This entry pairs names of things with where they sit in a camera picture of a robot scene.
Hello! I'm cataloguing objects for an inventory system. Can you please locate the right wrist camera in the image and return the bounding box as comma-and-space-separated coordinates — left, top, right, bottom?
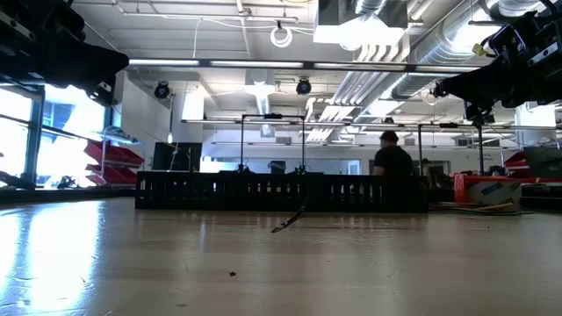
488, 24, 527, 57

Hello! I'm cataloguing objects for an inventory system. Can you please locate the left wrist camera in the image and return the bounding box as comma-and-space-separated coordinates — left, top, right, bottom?
86, 75, 117, 109

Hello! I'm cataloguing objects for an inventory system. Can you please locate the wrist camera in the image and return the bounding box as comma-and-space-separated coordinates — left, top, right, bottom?
488, 24, 527, 57
86, 75, 117, 109

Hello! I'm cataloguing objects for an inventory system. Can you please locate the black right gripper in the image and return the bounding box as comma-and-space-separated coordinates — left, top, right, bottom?
432, 2, 562, 109

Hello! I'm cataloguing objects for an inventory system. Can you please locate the person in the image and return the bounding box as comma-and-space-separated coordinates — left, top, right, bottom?
371, 130, 414, 177

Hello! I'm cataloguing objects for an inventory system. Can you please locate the red storage bin shelf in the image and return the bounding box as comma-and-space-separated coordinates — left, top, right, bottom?
83, 126, 145, 188

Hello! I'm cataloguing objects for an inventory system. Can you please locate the black stand with head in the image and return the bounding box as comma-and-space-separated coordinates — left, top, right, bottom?
464, 99, 496, 176

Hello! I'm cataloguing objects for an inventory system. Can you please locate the black monitor screen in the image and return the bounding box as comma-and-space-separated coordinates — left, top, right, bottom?
151, 140, 204, 173

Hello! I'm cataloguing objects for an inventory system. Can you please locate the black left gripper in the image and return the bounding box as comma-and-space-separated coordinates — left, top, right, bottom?
0, 0, 131, 91

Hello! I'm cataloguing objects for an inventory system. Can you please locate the black slotted cable duct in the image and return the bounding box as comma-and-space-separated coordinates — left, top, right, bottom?
134, 169, 429, 214

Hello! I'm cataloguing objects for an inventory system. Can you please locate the black aluminium table frame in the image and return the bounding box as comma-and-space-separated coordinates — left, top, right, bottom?
0, 187, 562, 211

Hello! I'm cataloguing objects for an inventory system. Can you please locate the black overhead crossbar with lights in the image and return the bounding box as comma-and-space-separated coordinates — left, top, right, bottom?
125, 58, 482, 73

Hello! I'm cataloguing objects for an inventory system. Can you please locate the dark grey bin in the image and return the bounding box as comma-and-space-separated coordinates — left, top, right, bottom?
524, 146, 562, 179

